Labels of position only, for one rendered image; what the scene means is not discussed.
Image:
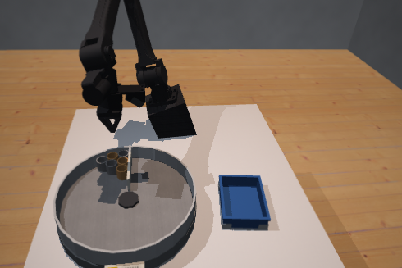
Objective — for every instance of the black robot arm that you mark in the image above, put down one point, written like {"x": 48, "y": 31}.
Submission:
{"x": 98, "y": 61}

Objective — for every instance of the bronze bushing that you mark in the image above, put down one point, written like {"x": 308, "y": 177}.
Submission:
{"x": 121, "y": 172}
{"x": 112, "y": 155}
{"x": 122, "y": 160}

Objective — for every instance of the dark grey metal sleeve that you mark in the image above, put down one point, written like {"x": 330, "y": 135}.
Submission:
{"x": 101, "y": 163}
{"x": 123, "y": 153}
{"x": 111, "y": 166}

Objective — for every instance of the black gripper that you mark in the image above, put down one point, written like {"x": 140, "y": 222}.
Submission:
{"x": 104, "y": 115}

